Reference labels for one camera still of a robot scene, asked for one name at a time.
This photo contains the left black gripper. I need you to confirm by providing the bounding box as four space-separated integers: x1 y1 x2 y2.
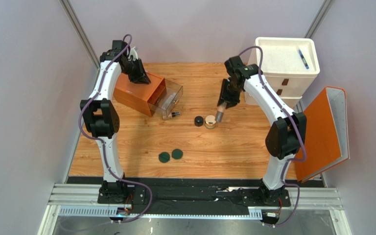
122 58 152 85

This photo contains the beige bottle grey cap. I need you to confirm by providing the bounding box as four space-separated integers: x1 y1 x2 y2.
215 102 227 122

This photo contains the orange drawer box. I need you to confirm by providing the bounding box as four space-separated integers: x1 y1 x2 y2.
113 72 166 117

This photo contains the clear top drawer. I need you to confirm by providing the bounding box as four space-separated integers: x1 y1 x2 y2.
148 79 184 120

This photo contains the gold lid cream jar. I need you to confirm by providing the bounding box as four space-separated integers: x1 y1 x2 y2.
204 115 217 129

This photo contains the clear glitter bottle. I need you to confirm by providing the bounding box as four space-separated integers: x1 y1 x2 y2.
158 96 178 110

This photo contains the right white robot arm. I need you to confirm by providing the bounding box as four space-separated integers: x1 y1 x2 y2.
215 56 306 193

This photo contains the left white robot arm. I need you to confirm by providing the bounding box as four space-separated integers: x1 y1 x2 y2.
78 39 151 202

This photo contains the black round jar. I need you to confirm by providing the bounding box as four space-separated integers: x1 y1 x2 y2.
194 116 204 127

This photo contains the white three-drawer cabinet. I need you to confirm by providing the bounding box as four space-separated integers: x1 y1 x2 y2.
254 37 320 108

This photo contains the green round compact right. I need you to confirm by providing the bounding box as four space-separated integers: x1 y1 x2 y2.
171 149 184 160

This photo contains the green round compact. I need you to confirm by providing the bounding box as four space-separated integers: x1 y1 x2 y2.
171 149 184 160
158 152 171 163

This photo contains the green round compact left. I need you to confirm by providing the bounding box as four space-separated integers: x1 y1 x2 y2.
158 152 171 163

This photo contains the blue pen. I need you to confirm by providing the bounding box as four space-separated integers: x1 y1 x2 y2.
297 48 309 70

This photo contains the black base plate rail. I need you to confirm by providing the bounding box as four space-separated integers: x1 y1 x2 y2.
96 186 291 208

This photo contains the orange ring binder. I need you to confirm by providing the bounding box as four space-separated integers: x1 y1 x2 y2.
294 86 350 182

